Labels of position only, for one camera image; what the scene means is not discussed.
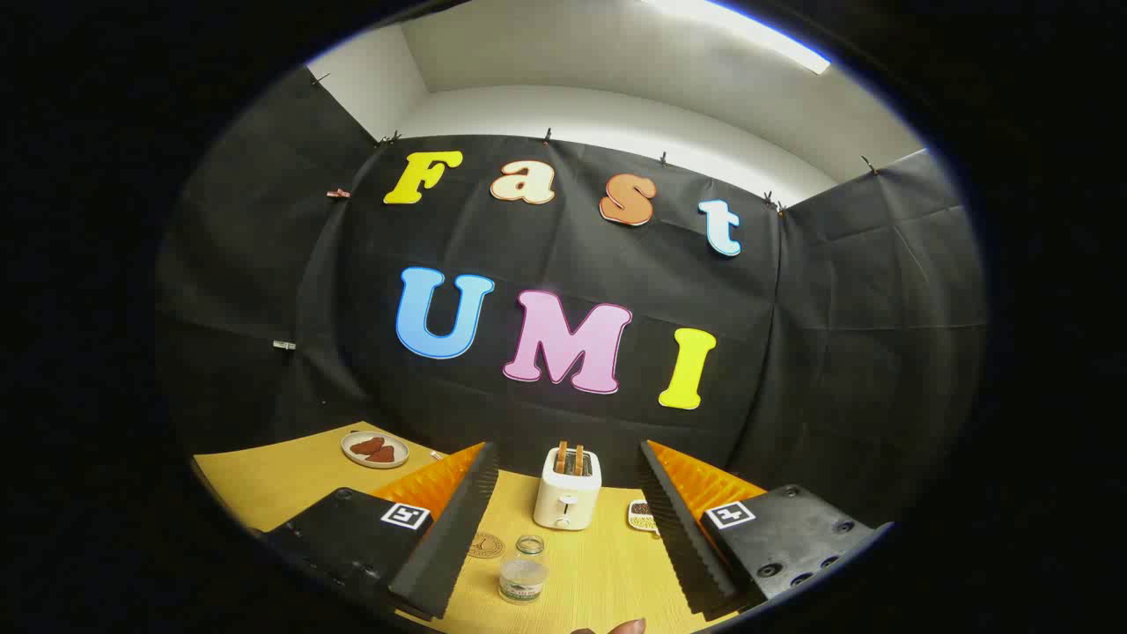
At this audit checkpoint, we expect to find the small white plate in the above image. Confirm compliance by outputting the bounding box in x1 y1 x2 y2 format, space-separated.
341 431 410 469

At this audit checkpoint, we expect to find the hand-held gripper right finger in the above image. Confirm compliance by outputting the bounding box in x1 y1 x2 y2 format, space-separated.
637 439 895 617

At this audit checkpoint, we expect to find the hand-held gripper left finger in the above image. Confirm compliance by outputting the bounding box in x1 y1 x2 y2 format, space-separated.
264 442 499 620

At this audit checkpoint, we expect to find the clear plastic bottle green label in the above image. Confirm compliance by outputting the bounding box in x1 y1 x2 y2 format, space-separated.
497 534 551 605

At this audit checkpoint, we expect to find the white toaster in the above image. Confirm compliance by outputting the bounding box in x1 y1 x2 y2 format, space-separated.
533 446 603 531

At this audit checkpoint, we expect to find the wooden table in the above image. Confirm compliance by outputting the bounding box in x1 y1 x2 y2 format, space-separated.
192 421 749 634

